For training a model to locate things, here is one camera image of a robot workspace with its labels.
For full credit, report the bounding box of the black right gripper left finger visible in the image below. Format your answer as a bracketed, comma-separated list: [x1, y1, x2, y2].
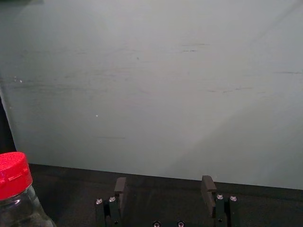
[95, 177, 130, 227]

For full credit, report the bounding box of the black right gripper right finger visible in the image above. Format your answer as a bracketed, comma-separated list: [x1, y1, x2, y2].
[200, 175, 239, 227]

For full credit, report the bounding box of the clear bottle with red cap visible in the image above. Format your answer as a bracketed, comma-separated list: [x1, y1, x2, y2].
[0, 151, 57, 227]

